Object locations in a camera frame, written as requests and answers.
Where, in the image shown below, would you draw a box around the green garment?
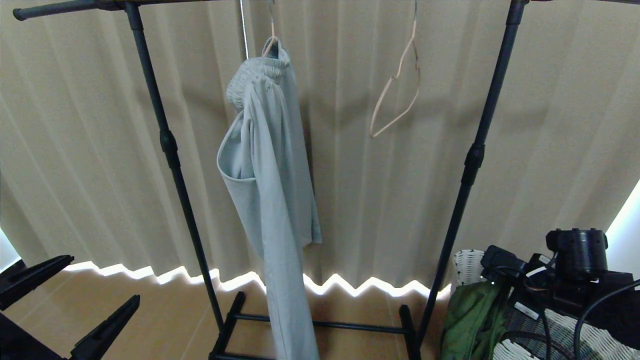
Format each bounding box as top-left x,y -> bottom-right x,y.
440,280 -> 512,360

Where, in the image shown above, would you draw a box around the pink clothes hanger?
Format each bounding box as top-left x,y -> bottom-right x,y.
262,0 -> 280,58
369,0 -> 422,139

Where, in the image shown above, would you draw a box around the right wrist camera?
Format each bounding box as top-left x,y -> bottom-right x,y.
480,245 -> 528,286

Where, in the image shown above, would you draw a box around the white laundry basket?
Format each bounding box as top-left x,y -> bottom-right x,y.
450,249 -> 640,360

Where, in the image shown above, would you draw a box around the pale grey shorts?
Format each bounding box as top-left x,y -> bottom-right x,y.
216,37 -> 323,360

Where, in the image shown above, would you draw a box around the black clothes rack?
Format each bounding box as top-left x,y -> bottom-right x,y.
12,0 -> 640,360

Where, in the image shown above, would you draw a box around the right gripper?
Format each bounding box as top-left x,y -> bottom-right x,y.
504,279 -> 567,327

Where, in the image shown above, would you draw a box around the beige curtain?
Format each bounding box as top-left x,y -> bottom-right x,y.
0,0 -> 640,301

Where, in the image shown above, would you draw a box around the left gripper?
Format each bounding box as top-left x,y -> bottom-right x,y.
0,255 -> 141,360

